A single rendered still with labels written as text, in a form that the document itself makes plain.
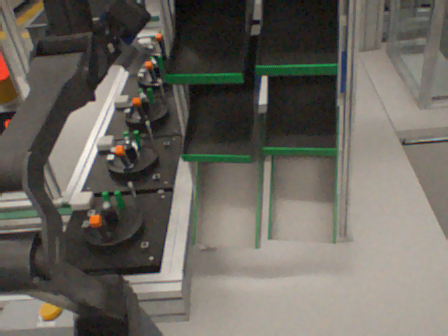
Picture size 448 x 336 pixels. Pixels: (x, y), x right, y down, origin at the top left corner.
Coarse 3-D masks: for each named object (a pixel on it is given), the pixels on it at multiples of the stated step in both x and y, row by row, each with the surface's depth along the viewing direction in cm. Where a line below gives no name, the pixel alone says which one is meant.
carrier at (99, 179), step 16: (96, 144) 138; (112, 144) 139; (128, 144) 128; (144, 144) 135; (160, 144) 138; (176, 144) 137; (96, 160) 135; (112, 160) 129; (144, 160) 129; (160, 160) 132; (176, 160) 131; (96, 176) 129; (112, 176) 128; (128, 176) 126; (144, 176) 127; (160, 176) 126; (80, 192) 124; (96, 192) 124; (112, 192) 123; (128, 192) 123; (144, 192) 123
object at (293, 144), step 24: (288, 96) 96; (312, 96) 94; (336, 96) 90; (288, 120) 93; (312, 120) 92; (336, 120) 89; (264, 144) 89; (288, 144) 90; (312, 144) 90; (336, 144) 86
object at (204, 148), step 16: (256, 48) 92; (256, 80) 91; (192, 96) 95; (208, 96) 98; (224, 96) 97; (240, 96) 96; (256, 96) 92; (192, 112) 96; (208, 112) 96; (224, 112) 95; (240, 112) 94; (256, 112) 92; (192, 128) 95; (208, 128) 94; (224, 128) 93; (240, 128) 93; (192, 144) 93; (208, 144) 92; (224, 144) 92; (240, 144) 91; (192, 160) 91; (208, 160) 90; (224, 160) 89; (240, 160) 88
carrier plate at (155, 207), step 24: (168, 192) 120; (72, 216) 117; (144, 216) 114; (168, 216) 114; (72, 240) 110; (144, 240) 108; (72, 264) 104; (96, 264) 103; (120, 264) 103; (144, 264) 102
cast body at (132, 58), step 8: (120, 40) 79; (136, 40) 84; (120, 48) 80; (128, 48) 80; (136, 48) 82; (144, 48) 84; (120, 56) 81; (128, 56) 82; (136, 56) 82; (144, 56) 83; (120, 64) 83; (128, 64) 83; (136, 64) 83
